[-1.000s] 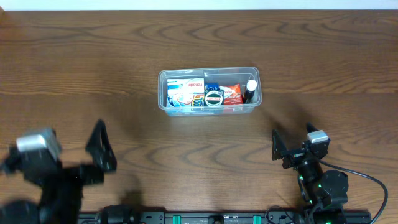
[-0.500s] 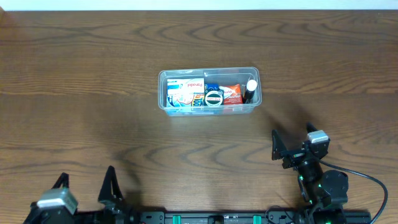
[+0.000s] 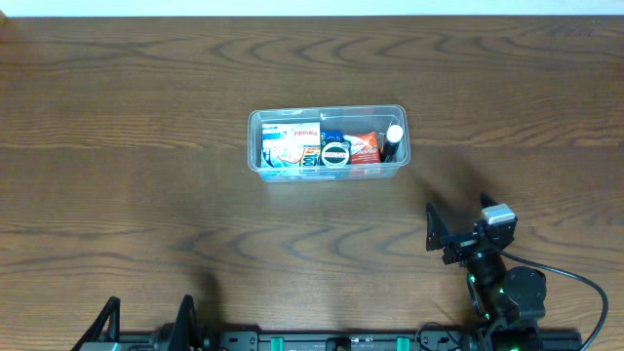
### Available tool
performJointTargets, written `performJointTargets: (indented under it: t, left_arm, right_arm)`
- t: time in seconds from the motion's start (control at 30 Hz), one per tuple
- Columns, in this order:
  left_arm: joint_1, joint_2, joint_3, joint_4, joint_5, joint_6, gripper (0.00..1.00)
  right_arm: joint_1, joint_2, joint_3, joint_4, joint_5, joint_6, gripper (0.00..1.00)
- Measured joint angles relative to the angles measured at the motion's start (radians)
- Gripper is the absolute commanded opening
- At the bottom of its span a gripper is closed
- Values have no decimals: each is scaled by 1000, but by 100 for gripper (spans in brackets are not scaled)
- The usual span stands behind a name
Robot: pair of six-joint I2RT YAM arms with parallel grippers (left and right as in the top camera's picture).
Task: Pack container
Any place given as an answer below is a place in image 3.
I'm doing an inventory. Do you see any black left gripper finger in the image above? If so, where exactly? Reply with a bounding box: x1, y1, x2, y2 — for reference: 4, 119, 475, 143
71, 296, 121, 351
167, 294, 200, 351

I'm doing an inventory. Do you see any dark bottle with white cap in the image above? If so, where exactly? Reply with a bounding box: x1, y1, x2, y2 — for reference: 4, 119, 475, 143
380, 125, 405, 163

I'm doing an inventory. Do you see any red Panadol box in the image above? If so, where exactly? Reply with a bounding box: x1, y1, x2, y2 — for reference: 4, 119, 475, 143
343, 132, 380, 165

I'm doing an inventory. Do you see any green Zam-Buk ointment box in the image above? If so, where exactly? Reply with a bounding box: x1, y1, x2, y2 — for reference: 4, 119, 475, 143
320, 140, 351, 167

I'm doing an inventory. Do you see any blue Cool Fever box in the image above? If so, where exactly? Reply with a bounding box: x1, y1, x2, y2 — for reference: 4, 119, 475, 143
260, 130, 347, 170

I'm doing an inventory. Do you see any white Panadol box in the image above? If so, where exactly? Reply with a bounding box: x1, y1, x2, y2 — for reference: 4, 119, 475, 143
261, 122, 321, 169

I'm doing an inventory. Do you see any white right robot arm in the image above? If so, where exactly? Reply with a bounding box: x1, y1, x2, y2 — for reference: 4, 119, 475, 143
425, 193, 546, 350

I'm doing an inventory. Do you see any clear plastic container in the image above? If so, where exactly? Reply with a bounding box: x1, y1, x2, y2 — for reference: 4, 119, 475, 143
248, 105, 410, 182

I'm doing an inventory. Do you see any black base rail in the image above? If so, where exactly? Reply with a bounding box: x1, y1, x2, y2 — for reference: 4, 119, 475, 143
111, 324, 583, 351

